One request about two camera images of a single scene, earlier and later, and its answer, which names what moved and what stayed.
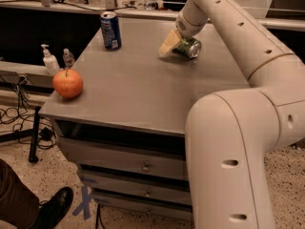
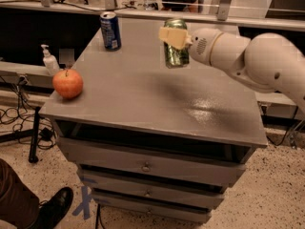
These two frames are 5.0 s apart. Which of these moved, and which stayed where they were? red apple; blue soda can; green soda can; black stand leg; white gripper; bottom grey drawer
Moved: white gripper; green soda can
Stayed: red apple; blue soda can; bottom grey drawer; black stand leg
